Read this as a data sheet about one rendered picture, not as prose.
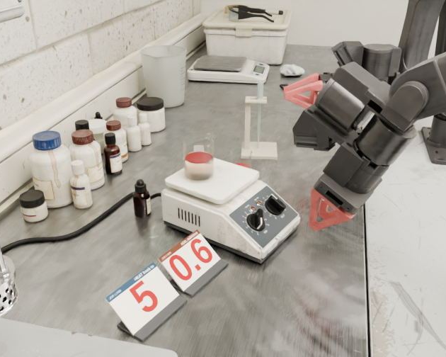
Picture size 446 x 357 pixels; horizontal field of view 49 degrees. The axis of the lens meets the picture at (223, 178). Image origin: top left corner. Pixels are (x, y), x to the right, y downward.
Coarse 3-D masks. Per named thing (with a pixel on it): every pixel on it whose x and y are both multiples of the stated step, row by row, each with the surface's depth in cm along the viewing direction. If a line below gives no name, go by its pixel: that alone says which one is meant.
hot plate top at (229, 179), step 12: (216, 168) 84; (228, 168) 84; (240, 168) 84; (168, 180) 80; (180, 180) 80; (216, 180) 80; (228, 180) 80; (240, 180) 80; (252, 180) 81; (192, 192) 77; (204, 192) 76; (216, 192) 76; (228, 192) 76
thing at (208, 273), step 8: (208, 264) 73; (216, 264) 74; (224, 264) 74; (168, 272) 69; (200, 272) 72; (208, 272) 72; (216, 272) 72; (176, 280) 69; (192, 280) 70; (200, 280) 70; (208, 280) 71; (176, 288) 69; (184, 288) 69; (192, 288) 69; (200, 288) 69; (192, 296) 68
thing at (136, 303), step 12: (144, 276) 66; (156, 276) 67; (132, 288) 64; (144, 288) 65; (156, 288) 66; (168, 288) 67; (120, 300) 63; (132, 300) 64; (144, 300) 64; (156, 300) 65; (120, 312) 62; (132, 312) 63; (144, 312) 64; (132, 324) 62
